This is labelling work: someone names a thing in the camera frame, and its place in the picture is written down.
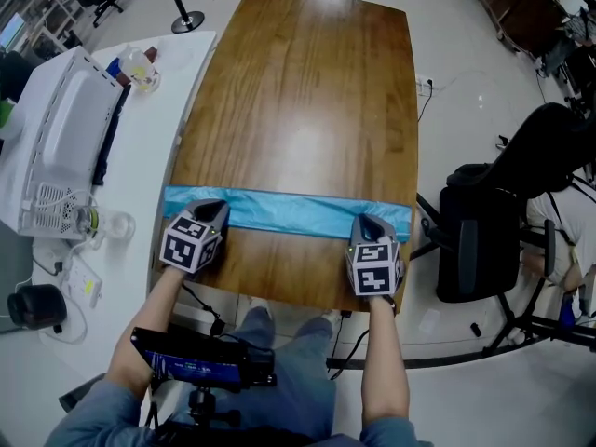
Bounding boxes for person's white shoe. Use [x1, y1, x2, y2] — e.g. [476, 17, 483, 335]
[319, 308, 346, 329]
[248, 294, 275, 319]

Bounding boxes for black tripod mount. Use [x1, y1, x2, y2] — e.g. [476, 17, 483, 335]
[185, 386, 244, 430]

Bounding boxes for clear bottle green band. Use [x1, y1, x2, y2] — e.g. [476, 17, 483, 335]
[73, 204, 137, 251]

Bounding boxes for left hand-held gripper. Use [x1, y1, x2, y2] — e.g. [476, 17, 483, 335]
[160, 199, 230, 275]

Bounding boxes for person's right white shoe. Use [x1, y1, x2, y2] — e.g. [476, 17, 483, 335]
[319, 308, 346, 329]

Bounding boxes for white paper slip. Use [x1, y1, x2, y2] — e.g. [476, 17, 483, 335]
[417, 307, 442, 338]

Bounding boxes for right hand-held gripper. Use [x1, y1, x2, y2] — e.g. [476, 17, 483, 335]
[345, 213, 404, 297]

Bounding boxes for white floor power strip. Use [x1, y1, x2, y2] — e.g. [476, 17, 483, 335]
[414, 74, 438, 98]

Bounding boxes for white microwave oven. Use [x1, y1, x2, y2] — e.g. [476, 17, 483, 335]
[16, 46, 127, 242]

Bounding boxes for person's right forearm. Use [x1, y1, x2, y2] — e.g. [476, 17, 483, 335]
[361, 295, 412, 431]

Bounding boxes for black mesh office chair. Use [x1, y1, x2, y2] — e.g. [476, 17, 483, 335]
[415, 102, 596, 359]

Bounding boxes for clear plastic jug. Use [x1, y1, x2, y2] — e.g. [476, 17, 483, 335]
[120, 43, 163, 96]

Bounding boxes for brown wooden cabinet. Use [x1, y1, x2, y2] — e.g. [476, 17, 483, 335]
[471, 0, 586, 56]

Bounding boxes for person's jeans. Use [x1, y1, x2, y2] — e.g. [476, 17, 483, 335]
[179, 305, 339, 447]

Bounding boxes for computer monitor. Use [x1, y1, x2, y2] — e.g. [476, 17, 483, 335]
[0, 11, 28, 49]

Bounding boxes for blue bottle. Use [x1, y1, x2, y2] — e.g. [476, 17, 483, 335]
[560, 291, 580, 331]

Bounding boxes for person's left white shoe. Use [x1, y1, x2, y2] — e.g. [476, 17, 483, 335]
[248, 294, 275, 319]

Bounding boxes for blue plastic bag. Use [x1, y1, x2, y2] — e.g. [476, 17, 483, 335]
[162, 183, 414, 245]

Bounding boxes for person's left forearm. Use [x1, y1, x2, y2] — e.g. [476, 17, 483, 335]
[107, 265, 188, 399]

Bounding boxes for black round container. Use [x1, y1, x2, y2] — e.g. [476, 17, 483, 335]
[7, 283, 70, 332]

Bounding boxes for black mounted screen device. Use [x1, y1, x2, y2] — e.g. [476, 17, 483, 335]
[129, 326, 279, 394]

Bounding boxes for dark grey cylinder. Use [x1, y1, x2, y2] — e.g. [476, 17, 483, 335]
[58, 372, 107, 413]

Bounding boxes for white desk power strip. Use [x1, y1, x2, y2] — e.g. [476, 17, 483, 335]
[63, 257, 104, 310]

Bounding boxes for person's shirt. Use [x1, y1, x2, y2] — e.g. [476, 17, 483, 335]
[44, 379, 437, 447]

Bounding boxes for black stanchion post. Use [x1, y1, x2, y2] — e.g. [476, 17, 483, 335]
[159, 0, 206, 35]

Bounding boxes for green leafy potted plant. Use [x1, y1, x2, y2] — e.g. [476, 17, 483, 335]
[0, 99, 20, 129]

